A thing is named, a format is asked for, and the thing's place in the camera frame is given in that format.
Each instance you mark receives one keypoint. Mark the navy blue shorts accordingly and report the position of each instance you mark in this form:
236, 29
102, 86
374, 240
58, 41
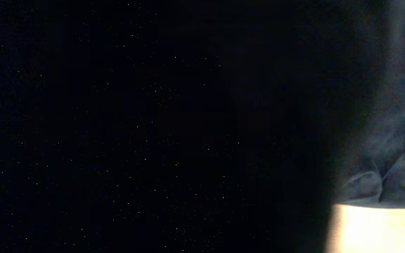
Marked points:
196, 126

